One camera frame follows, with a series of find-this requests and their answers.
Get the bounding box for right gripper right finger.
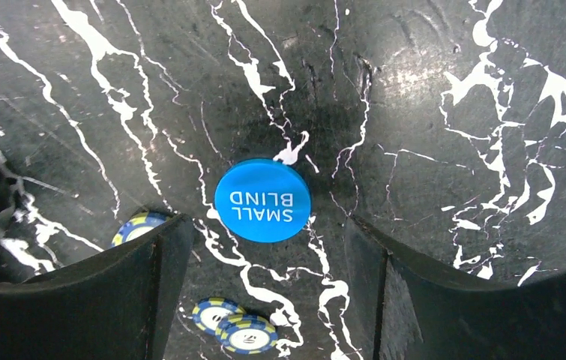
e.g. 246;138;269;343
344;216;566;359

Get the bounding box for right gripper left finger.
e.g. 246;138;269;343
0;215;194;359

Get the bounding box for poker chips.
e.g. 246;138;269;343
111;211;170;248
191;297;278;355

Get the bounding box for blue dealer button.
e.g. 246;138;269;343
214;158;312;243

